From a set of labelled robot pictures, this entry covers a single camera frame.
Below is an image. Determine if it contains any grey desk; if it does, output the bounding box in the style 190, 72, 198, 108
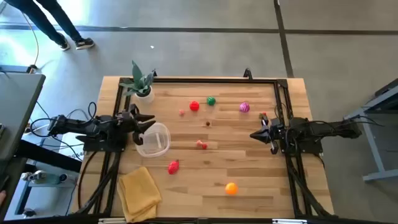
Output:
0, 72, 47, 161

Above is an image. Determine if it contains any black aluminium table frame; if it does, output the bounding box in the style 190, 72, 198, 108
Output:
74, 67, 335, 218

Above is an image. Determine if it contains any clear plastic tupperware container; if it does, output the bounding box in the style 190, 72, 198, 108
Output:
135, 122, 172, 159

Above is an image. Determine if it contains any green plant in white pot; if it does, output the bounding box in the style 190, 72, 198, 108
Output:
118, 60, 156, 105

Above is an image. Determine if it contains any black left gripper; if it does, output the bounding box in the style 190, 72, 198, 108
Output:
116, 104, 157, 146

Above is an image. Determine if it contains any orange toy fruit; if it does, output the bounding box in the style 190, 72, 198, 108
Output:
224, 182, 239, 196

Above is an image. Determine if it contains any white printed sheet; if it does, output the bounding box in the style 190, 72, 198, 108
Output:
58, 130, 86, 162

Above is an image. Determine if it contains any blue-grey metal table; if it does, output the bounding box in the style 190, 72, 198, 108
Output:
343, 77, 398, 183

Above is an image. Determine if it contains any person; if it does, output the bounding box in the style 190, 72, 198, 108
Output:
4, 0, 96, 51

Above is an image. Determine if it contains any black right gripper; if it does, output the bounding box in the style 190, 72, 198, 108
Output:
249, 118, 286, 156

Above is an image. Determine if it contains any teal water bottle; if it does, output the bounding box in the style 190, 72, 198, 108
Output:
21, 170, 68, 186

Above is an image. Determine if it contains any folded yellow cloth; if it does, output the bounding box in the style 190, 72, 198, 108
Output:
116, 166, 162, 223

